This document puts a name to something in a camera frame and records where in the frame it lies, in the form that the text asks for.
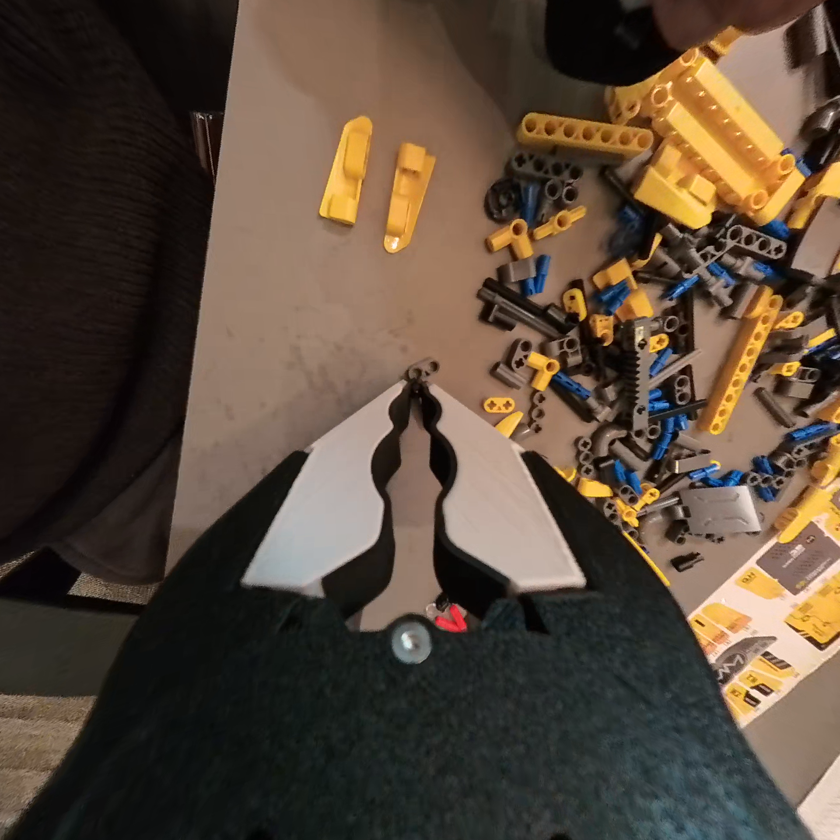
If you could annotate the dark grey curved panel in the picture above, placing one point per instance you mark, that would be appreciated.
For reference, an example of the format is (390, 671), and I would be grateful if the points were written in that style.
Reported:
(722, 508)

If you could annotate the dark grey bent beam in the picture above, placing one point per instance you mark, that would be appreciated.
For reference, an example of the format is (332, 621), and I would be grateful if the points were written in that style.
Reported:
(425, 369)

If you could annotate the person's left hand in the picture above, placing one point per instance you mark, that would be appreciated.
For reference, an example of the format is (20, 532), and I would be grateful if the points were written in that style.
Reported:
(735, 13)

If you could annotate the yellow grey sticker sheet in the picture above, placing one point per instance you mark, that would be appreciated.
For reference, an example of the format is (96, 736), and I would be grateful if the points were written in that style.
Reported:
(774, 623)

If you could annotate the black pulley wheel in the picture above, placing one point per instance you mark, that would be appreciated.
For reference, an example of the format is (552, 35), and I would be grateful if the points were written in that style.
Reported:
(504, 200)

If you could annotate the large yellow brick panel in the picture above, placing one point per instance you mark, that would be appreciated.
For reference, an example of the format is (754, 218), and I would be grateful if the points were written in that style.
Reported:
(715, 131)

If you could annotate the yellow beam with holes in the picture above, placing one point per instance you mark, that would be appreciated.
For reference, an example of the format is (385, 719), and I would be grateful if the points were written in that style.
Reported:
(584, 134)

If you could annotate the long yellow beam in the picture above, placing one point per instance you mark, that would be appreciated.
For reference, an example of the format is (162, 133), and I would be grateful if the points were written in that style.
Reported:
(741, 361)

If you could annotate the yellow curved panel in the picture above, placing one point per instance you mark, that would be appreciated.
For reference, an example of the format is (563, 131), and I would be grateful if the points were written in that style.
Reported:
(407, 197)
(344, 177)

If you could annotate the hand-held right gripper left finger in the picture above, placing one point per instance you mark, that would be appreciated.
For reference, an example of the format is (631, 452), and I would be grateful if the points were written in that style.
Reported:
(328, 518)

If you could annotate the pile of mixed brick parts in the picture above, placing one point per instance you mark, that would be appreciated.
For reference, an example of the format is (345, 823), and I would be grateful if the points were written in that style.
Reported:
(656, 361)

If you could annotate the grey gear rack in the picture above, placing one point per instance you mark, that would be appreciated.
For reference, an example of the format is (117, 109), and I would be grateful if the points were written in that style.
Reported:
(640, 374)

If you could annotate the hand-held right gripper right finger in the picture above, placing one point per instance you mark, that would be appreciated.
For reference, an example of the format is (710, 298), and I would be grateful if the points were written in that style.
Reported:
(499, 518)

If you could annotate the pile of black red pins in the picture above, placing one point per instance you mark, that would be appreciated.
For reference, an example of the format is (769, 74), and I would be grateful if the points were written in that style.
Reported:
(453, 620)

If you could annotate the person's grey trousers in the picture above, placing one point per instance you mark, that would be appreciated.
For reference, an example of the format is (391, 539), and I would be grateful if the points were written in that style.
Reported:
(124, 525)

